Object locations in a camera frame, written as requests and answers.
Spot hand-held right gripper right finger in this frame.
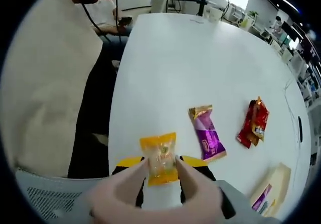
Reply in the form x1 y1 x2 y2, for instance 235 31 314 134
179 155 280 224

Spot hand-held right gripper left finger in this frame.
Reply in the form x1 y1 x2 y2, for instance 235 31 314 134
72 155 146 224

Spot purple food packet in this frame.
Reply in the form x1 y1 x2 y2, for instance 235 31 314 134
252 183 273 212
188 104 228 163

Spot yellow food packet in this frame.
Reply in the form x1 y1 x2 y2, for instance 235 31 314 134
139 132 179 186

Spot beige hexagonal container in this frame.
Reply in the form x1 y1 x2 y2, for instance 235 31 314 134
249 162 292 217

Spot red gold food packet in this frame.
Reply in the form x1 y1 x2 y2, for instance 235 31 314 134
236 96 270 149

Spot person's black trousers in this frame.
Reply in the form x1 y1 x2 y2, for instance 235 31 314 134
67 42 128 179

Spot white cup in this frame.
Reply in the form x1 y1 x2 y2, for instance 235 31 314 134
208 7 224 23

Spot white mesh chair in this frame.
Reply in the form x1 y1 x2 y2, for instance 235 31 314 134
15 168 86 221

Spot operator in white shirt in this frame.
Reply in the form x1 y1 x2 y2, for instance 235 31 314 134
0 0 103 178

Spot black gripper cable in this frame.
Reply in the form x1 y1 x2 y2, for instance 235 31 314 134
79 0 123 44

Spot white cable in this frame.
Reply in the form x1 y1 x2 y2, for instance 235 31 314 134
283 78 301 144

